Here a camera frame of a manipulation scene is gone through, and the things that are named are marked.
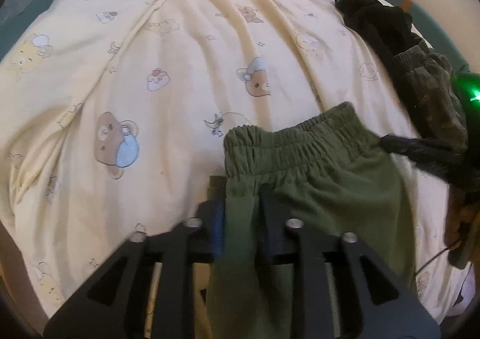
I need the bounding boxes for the olive green pants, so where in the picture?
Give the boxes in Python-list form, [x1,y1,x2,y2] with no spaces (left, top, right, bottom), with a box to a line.
[207,102,416,338]

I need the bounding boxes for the person's right hand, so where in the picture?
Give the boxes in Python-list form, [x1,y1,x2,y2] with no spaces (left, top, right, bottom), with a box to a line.
[444,186,478,250]

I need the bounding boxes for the camouflage garment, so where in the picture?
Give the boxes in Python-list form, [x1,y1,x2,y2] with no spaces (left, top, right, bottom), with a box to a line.
[391,42,468,148]

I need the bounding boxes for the black garment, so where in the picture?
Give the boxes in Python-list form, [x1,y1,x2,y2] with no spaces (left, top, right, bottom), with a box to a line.
[334,0,421,62]

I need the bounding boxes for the cream bear print duvet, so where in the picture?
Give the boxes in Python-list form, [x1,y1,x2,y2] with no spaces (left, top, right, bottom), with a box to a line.
[1,0,467,320]

